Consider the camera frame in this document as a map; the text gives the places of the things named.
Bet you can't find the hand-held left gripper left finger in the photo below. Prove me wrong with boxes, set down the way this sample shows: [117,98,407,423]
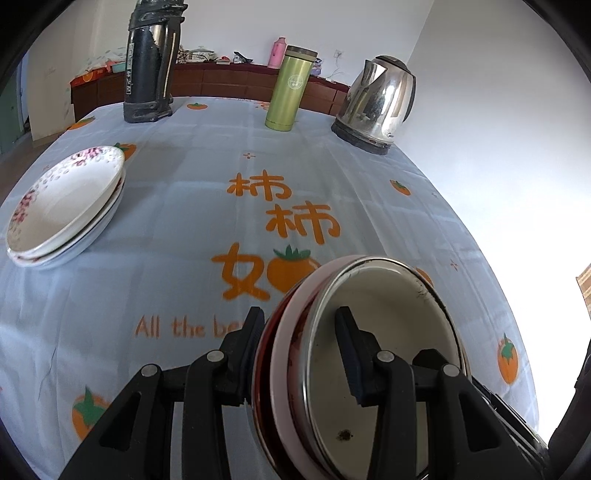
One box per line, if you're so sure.
[58,305,267,480]

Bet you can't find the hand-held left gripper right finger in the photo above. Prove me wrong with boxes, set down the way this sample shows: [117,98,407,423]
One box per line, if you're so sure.
[335,306,526,480]

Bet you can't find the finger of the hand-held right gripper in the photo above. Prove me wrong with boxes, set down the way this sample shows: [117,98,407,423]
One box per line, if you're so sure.
[475,379,550,480]

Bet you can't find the red plastic bowl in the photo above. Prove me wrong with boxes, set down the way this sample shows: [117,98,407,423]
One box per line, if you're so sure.
[252,255,435,480]

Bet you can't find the white enamel bowl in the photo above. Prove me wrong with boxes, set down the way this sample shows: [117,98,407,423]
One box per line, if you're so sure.
[308,263,466,480]

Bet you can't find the red floral plate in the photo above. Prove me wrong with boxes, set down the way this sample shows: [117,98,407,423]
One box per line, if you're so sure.
[9,173,127,266]

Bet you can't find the pink floral plate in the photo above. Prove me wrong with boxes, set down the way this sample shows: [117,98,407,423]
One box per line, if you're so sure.
[6,146,126,259]

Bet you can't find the bamboo window blind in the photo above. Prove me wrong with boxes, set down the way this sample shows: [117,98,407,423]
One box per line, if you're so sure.
[576,264,591,321]

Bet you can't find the persimmon print tablecloth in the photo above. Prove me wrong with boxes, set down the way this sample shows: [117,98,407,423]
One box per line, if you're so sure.
[0,95,541,480]

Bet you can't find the black kettle base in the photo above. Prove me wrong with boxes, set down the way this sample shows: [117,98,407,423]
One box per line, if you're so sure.
[331,117,393,156]

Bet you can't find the steel electric kettle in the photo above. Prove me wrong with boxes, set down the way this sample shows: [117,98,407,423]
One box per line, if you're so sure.
[339,55,417,141]

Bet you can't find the green thermos bottle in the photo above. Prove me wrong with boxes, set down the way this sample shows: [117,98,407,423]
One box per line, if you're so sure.
[264,45,319,132]

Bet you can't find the brown wooden sideboard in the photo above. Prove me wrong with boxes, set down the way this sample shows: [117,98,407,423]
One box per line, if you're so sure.
[69,62,352,123]

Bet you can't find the black steel thermos flask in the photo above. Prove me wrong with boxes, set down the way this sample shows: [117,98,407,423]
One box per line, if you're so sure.
[123,0,189,124]

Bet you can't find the pink thermos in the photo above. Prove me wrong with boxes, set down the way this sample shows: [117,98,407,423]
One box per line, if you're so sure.
[269,37,287,69]

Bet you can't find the mesh food cover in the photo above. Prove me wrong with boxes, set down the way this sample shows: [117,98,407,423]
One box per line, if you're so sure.
[88,46,125,70]

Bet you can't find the green door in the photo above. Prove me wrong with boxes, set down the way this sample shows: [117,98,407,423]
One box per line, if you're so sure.
[0,88,24,153]

